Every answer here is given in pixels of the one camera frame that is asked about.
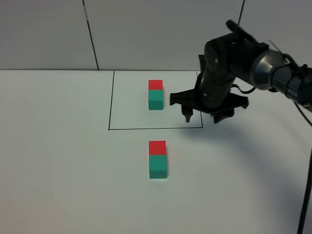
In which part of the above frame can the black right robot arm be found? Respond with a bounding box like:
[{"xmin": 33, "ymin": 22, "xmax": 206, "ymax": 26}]
[{"xmin": 170, "ymin": 20, "xmax": 312, "ymax": 123}]

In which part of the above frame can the green template cube block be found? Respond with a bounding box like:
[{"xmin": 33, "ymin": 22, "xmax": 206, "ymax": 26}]
[{"xmin": 148, "ymin": 90, "xmax": 164, "ymax": 110}]

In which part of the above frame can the black braided cable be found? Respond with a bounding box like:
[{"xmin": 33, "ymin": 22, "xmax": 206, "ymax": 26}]
[{"xmin": 268, "ymin": 40, "xmax": 312, "ymax": 234}]

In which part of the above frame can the red template cube block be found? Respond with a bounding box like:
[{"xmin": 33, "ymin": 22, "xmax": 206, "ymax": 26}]
[{"xmin": 148, "ymin": 79, "xmax": 163, "ymax": 90}]

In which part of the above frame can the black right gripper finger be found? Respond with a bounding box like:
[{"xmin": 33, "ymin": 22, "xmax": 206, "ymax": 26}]
[
  {"xmin": 211, "ymin": 109, "xmax": 234, "ymax": 123},
  {"xmin": 181, "ymin": 106, "xmax": 193, "ymax": 123}
]

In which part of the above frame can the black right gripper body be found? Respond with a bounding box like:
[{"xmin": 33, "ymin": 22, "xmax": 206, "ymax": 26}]
[{"xmin": 169, "ymin": 72, "xmax": 249, "ymax": 114}]

